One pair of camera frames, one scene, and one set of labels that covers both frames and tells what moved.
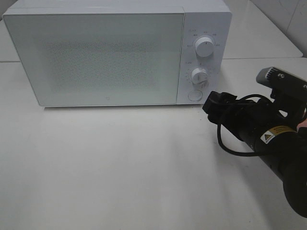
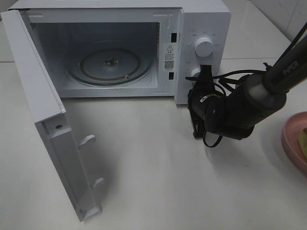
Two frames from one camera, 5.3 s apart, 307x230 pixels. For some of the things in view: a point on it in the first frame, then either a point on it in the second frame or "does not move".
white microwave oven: (103, 53) does not move
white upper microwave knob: (204, 46) does not move
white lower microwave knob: (199, 75) does not move
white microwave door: (100, 59) → (49, 112)
